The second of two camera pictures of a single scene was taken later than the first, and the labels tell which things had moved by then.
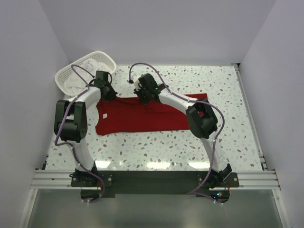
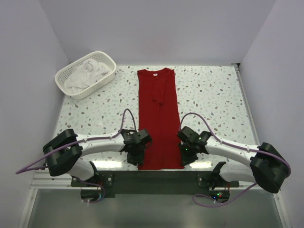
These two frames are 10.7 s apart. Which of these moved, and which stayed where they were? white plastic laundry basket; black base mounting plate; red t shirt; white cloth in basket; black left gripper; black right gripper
Moved: black left gripper; black right gripper; red t shirt
Stayed: white plastic laundry basket; white cloth in basket; black base mounting plate
